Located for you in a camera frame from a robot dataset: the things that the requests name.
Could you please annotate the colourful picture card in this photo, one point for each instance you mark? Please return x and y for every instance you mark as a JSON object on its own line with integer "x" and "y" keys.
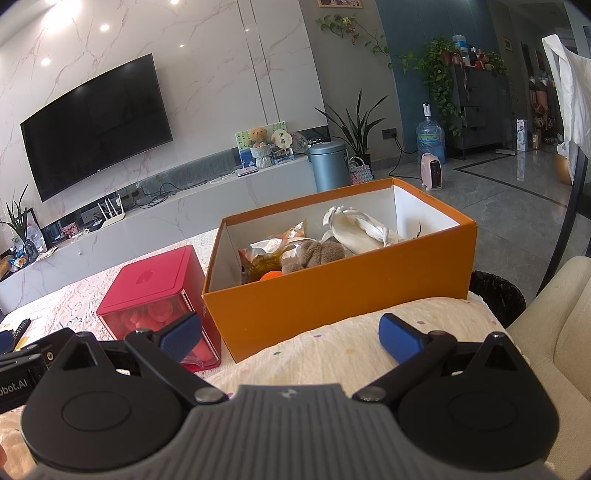
{"x": 242, "y": 147}

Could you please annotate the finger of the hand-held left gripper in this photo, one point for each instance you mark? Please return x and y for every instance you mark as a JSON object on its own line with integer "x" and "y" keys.
{"x": 46, "y": 346}
{"x": 4, "y": 342}

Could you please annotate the cream sofa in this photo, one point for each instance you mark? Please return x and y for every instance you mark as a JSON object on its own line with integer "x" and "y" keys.
{"x": 558, "y": 332}

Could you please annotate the brown round vessel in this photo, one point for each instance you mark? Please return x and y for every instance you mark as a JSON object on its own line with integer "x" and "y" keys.
{"x": 564, "y": 170}

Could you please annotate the blue water jug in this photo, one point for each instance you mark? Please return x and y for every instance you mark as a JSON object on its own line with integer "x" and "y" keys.
{"x": 430, "y": 138}

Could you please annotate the long-leaf potted floor plant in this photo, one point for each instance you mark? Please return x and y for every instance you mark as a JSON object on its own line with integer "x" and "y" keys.
{"x": 358, "y": 129}

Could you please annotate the black mesh wastebasket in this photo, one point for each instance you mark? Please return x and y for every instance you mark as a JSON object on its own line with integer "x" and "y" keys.
{"x": 501, "y": 295}

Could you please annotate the green plant in glass vase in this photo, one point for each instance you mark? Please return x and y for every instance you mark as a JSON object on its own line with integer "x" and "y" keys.
{"x": 18, "y": 221}

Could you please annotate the wall-mounted black television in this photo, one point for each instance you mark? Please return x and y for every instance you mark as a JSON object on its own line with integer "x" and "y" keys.
{"x": 97, "y": 129}

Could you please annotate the black remote control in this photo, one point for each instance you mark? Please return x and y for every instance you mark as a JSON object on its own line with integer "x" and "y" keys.
{"x": 21, "y": 330}

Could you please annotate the black stand pole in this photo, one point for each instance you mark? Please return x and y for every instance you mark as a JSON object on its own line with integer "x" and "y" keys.
{"x": 575, "y": 194}

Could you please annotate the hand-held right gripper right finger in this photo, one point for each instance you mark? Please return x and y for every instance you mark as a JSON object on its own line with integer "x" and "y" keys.
{"x": 399, "y": 339}

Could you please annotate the orange cardboard box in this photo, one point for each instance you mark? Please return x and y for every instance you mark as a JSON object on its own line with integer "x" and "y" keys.
{"x": 332, "y": 295}

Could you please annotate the white wifi router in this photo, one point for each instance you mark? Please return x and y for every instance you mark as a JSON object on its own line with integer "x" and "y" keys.
{"x": 113, "y": 218}

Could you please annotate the framed wall picture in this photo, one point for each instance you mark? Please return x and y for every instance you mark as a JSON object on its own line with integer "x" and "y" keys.
{"x": 339, "y": 2}

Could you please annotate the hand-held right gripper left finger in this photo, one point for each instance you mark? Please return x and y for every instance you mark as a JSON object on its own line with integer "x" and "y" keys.
{"x": 182, "y": 334}

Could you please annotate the red storage box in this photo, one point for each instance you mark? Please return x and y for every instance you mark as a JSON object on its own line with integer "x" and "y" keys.
{"x": 152, "y": 277}

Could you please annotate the small orange item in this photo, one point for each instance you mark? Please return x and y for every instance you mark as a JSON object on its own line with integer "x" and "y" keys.
{"x": 271, "y": 276}

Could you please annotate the trailing green potted plant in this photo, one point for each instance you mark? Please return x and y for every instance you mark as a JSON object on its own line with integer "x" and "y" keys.
{"x": 438, "y": 69}

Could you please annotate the white bag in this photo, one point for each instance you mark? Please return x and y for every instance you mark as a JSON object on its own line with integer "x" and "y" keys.
{"x": 360, "y": 230}

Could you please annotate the yellow silver snack packet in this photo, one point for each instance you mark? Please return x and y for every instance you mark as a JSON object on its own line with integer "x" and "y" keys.
{"x": 263, "y": 251}

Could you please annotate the blue-grey metal trash can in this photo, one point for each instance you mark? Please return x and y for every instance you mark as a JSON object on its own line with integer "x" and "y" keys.
{"x": 328, "y": 168}

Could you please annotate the white marble tv console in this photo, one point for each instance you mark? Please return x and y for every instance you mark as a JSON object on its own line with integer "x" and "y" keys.
{"x": 175, "y": 217}

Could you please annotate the small teddy bear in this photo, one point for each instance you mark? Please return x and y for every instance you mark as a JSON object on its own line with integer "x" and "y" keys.
{"x": 258, "y": 137}

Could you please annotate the pink space heater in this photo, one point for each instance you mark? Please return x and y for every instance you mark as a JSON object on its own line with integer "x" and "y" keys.
{"x": 431, "y": 173}

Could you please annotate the small pink photo frame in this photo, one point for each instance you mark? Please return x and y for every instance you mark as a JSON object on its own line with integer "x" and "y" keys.
{"x": 70, "y": 230}

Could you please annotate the dark grey cabinet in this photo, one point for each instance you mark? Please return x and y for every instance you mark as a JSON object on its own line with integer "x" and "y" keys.
{"x": 485, "y": 110}

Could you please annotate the round fan-shaped ornament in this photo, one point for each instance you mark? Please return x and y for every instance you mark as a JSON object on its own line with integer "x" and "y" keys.
{"x": 281, "y": 141}

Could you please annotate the tall white narrow box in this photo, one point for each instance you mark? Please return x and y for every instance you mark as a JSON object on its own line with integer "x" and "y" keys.
{"x": 521, "y": 134}

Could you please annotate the brown fluffy plush item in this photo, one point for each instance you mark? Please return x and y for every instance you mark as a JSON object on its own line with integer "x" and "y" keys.
{"x": 318, "y": 254}

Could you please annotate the pink woven basket bag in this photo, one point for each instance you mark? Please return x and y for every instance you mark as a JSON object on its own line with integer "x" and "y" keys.
{"x": 360, "y": 173}

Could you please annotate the wall climbing vine plant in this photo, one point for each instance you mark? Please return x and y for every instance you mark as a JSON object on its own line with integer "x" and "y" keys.
{"x": 346, "y": 25}

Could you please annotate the dotted cream cushion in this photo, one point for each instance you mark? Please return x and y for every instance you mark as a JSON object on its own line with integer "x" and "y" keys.
{"x": 323, "y": 350}

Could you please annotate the white hanging cloth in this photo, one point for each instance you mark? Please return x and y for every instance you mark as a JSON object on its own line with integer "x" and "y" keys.
{"x": 572, "y": 92}

